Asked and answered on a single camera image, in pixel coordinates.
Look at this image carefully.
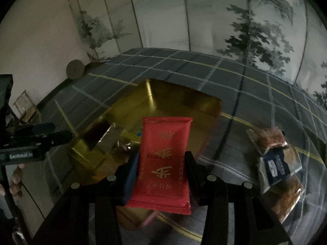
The painted folding screen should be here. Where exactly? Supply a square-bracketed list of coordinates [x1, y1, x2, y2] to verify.
[67, 0, 327, 102]

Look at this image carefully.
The person's left hand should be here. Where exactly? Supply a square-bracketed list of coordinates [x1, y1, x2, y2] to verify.
[9, 163, 26, 197]

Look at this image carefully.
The round grey disc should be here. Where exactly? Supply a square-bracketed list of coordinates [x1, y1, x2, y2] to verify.
[66, 59, 85, 79]

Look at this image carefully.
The clear packet orange-brown snack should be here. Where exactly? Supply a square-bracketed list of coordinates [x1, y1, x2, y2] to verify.
[246, 126, 287, 156]

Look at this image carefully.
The clear-wrapped brown cake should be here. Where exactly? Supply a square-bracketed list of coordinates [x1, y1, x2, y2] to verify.
[263, 175, 306, 224]

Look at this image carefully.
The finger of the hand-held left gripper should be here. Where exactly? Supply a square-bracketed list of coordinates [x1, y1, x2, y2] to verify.
[10, 122, 56, 138]
[15, 130, 73, 149]

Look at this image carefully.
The red gold-lined box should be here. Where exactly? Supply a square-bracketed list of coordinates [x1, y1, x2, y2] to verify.
[67, 79, 223, 229]

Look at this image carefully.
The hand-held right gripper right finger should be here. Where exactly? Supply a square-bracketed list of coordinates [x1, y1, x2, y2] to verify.
[184, 150, 293, 245]

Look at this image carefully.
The red snack packet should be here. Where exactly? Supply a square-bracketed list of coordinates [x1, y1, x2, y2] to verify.
[125, 117, 193, 215]

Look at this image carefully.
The small wooden frame chair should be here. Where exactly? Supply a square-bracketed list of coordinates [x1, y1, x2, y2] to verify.
[13, 89, 41, 125]

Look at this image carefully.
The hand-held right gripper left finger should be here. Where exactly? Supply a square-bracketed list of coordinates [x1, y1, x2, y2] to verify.
[32, 153, 140, 245]

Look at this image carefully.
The dark blue white packet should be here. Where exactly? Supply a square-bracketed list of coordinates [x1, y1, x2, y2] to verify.
[257, 148, 304, 193]

